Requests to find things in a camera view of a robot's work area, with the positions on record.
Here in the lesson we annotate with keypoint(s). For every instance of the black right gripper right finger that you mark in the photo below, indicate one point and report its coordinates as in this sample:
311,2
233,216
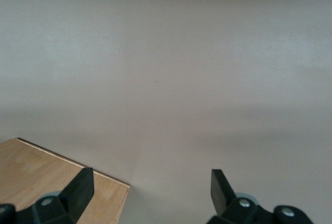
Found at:
223,198

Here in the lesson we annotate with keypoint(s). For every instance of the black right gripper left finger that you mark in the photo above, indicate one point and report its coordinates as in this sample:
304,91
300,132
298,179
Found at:
75,198

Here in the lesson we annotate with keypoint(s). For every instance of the wooden drawer cabinet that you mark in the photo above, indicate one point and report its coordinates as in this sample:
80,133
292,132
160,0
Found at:
26,167

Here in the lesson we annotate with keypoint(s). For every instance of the brown table cover sheet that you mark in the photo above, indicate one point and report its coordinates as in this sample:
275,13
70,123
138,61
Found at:
166,53

